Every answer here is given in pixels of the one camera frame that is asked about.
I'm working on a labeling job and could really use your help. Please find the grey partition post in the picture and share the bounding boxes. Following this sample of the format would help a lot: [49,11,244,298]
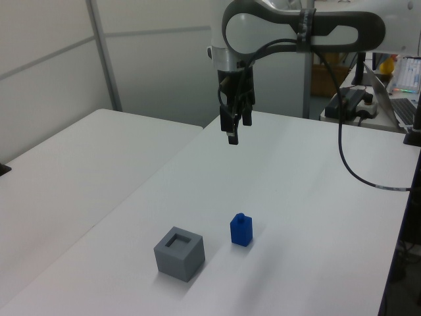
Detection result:
[86,0,124,113]
[301,51,315,119]

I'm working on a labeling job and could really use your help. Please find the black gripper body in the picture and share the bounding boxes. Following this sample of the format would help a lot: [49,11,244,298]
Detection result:
[216,67,257,109]

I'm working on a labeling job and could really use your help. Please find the black clamp base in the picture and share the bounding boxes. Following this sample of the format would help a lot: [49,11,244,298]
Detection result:
[403,127,421,147]

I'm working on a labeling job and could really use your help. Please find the blue block with knob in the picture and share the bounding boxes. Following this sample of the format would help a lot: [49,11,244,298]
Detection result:
[229,213,254,247]

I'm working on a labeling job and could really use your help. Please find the grey hollow cuboid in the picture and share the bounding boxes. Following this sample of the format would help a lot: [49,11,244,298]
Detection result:
[153,226,206,283]

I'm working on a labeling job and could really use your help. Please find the brown cardboard box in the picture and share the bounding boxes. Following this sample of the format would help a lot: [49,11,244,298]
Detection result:
[310,62,350,98]

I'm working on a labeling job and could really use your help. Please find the computer monitor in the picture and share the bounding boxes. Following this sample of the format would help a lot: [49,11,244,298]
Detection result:
[398,56,421,95]

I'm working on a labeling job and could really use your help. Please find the black cable strap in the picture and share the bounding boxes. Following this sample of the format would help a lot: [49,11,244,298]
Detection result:
[295,7,317,53]

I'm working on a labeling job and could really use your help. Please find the grey laptop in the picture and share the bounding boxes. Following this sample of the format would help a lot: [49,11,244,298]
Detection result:
[362,61,419,128]

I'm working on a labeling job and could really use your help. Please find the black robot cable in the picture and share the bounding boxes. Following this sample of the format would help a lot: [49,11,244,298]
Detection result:
[230,38,412,192]

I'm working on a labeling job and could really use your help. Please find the yellow round object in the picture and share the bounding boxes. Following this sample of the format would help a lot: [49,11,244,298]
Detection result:
[379,55,396,75]

